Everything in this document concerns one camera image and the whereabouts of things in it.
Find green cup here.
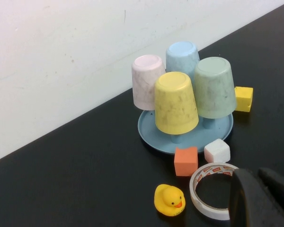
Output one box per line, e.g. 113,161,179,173
193,56,237,119

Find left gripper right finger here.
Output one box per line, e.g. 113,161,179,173
257,167,284,223

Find white foam cube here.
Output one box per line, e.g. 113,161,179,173
204,139,231,164

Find pink cup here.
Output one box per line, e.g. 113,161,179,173
131,54,166,111

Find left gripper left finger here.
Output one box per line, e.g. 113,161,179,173
228,168,284,227

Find white tape roll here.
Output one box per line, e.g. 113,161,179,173
189,162,240,220

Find yellow cup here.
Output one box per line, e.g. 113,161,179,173
154,71,199,135

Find yellow rubber duck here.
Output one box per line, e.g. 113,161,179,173
154,184,186,217

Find blue cup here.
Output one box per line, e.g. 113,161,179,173
165,41,201,79

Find blue cup stand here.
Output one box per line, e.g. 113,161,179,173
137,110,234,156

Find orange foam cube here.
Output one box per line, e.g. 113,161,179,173
174,146,199,177

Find yellow foam cube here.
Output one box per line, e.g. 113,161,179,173
234,86,254,113

